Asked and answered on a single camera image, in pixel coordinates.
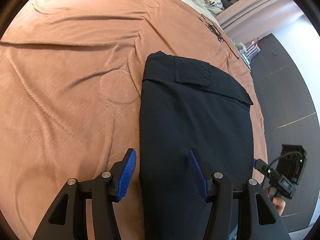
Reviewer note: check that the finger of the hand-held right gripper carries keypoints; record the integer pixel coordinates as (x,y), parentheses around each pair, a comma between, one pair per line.
(261,166)

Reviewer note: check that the pink and white rack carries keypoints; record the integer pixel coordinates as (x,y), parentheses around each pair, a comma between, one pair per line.
(252,47)

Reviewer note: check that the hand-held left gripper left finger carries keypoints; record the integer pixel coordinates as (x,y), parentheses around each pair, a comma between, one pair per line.
(127,177)

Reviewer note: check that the black pants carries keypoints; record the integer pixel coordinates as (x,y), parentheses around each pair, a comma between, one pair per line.
(187,117)

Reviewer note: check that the orange-blanketed bed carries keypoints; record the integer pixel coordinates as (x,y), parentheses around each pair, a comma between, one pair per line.
(62,92)

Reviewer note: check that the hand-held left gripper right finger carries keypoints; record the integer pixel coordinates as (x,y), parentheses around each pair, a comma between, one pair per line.
(197,177)

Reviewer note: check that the person's right hand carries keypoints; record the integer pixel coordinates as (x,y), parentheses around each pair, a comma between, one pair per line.
(278,202)

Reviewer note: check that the white nightstand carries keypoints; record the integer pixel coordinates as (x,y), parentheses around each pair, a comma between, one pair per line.
(245,58)

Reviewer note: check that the black and white printed cloth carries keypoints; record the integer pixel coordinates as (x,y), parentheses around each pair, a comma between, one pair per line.
(212,1)

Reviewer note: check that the pink curtain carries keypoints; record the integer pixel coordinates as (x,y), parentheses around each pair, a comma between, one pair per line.
(262,10)

